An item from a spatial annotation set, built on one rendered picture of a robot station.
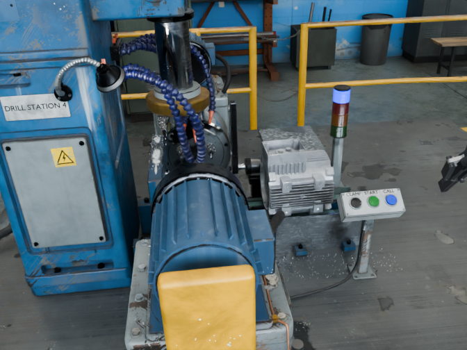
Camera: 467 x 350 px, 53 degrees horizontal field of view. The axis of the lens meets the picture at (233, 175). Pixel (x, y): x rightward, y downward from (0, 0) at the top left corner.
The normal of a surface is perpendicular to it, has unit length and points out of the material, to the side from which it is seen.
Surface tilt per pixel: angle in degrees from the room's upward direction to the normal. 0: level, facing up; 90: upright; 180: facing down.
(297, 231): 90
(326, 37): 90
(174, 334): 90
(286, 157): 90
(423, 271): 0
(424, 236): 0
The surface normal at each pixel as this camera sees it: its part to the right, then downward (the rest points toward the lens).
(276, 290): -0.04, -0.88
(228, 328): 0.11, 0.47
